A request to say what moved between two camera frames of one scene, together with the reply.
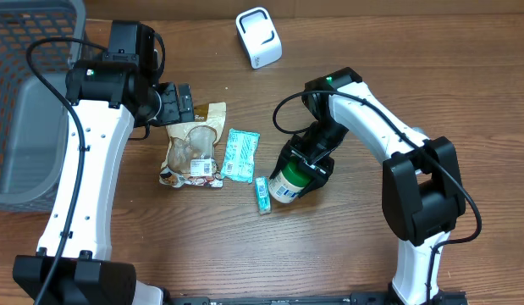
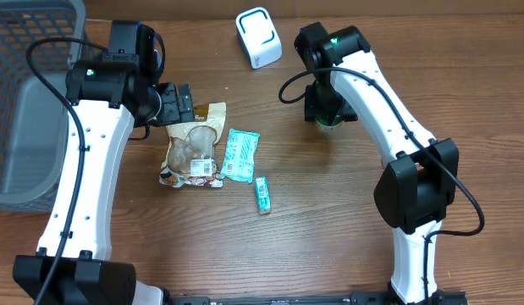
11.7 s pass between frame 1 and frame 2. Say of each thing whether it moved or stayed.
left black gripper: stayed
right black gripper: moved
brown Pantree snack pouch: stayed
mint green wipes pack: stayed
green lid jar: moved
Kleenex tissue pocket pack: stayed
